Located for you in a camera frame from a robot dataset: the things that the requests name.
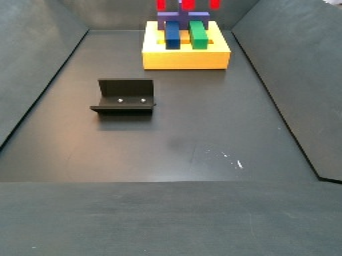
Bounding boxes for red cross-shaped block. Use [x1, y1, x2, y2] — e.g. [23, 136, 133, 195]
[155, 0, 222, 11]

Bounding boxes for yellow wooden base board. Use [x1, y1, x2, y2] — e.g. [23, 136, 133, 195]
[142, 21, 232, 70]

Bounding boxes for green rectangular block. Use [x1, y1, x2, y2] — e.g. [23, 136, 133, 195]
[189, 21, 209, 50]

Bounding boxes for blue rectangular block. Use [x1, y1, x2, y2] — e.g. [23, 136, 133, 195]
[165, 21, 181, 50]

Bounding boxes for purple cross-shaped block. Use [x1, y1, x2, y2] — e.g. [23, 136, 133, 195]
[157, 0, 210, 30]

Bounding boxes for black angled bracket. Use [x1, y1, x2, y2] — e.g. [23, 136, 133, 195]
[90, 78, 155, 114]

